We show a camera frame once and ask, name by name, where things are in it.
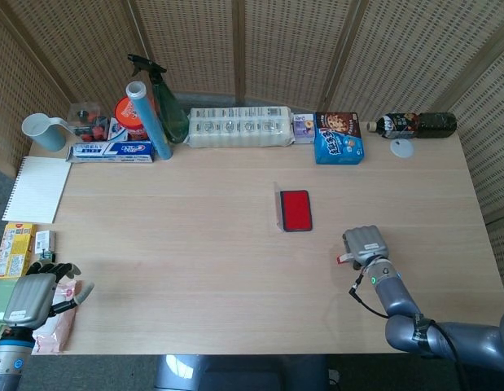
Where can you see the tall light blue tube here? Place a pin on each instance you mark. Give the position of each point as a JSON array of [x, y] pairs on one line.
[[152, 122]]

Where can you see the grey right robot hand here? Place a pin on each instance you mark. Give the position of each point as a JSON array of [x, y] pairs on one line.
[[367, 244]]

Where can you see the white round disc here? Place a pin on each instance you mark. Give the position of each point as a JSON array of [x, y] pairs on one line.
[[401, 148]]

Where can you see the blue cookie box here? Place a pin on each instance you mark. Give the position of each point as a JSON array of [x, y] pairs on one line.
[[339, 142]]

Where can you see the red round can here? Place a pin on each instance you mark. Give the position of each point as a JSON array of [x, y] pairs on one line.
[[127, 114]]

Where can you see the dark tea bottle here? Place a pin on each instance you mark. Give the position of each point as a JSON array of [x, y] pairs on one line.
[[418, 124]]

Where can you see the small white barcode box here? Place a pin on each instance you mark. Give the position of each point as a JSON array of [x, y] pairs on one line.
[[45, 241]]

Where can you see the pink wet wipes pack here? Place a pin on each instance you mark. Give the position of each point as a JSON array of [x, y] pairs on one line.
[[58, 330]]

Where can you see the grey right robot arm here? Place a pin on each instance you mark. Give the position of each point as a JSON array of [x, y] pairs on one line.
[[459, 338]]

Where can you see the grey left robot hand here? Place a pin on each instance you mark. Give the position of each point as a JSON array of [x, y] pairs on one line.
[[29, 297]]

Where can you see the white spiral notebook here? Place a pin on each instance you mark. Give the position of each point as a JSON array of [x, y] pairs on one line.
[[38, 189]]

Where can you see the red box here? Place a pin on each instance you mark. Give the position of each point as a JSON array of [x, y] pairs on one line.
[[296, 209]]

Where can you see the white and red stamp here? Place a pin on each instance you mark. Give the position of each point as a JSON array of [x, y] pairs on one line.
[[342, 259]]

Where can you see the blue white toothpaste box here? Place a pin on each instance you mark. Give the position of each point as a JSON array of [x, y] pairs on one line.
[[113, 151]]

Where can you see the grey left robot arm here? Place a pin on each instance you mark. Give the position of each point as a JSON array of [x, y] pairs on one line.
[[7, 358]]

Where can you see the small purple white box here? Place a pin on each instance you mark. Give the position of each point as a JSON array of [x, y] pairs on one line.
[[302, 128]]

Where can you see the small blue white box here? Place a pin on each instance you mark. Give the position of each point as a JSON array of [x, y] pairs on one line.
[[117, 132]]

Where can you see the clear box with items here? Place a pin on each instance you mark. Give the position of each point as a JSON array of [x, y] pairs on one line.
[[84, 120]]

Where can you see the small green item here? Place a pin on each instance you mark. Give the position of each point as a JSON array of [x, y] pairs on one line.
[[47, 256]]

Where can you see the yellow printed box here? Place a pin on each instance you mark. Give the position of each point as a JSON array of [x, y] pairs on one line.
[[15, 248]]

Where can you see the green spray bottle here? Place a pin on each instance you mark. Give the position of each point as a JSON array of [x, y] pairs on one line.
[[170, 114]]

